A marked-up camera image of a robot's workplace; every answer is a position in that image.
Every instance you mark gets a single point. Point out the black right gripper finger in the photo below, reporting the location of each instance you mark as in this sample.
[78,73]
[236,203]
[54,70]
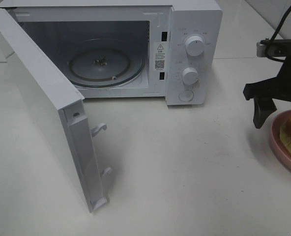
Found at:
[263,89]
[263,108]

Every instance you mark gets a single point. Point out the warning label with QR code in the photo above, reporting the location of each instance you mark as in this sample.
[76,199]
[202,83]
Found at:
[159,56]

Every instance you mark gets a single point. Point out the round microwave door button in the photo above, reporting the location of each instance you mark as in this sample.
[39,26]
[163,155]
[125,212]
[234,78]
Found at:
[186,95]

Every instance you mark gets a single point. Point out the glass microwave turntable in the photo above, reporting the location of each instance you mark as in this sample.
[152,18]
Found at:
[105,63]

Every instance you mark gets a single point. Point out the white microwave knob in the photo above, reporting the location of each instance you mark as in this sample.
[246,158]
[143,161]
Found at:
[194,45]
[189,76]

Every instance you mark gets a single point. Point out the pink round plate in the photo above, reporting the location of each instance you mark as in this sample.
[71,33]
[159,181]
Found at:
[276,145]

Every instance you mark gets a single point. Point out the lower white microwave knob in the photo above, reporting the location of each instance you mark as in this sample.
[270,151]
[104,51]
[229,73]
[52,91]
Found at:
[189,76]

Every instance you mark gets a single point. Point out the white microwave door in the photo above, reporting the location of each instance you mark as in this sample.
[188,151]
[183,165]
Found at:
[57,108]

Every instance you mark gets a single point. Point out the white microwave oven body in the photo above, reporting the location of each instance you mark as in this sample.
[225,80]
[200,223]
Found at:
[59,26]

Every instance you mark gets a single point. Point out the upper white microwave knob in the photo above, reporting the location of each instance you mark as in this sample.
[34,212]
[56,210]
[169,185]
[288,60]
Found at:
[194,45]

